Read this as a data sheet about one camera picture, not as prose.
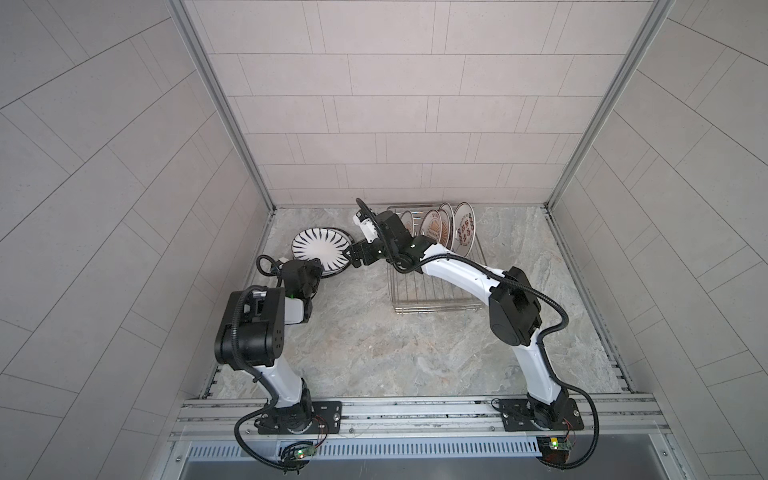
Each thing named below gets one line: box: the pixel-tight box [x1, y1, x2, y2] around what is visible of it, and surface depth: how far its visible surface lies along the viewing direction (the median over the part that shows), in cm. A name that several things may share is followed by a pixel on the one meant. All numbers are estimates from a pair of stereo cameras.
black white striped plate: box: [291, 227, 354, 279], surface depth 99 cm
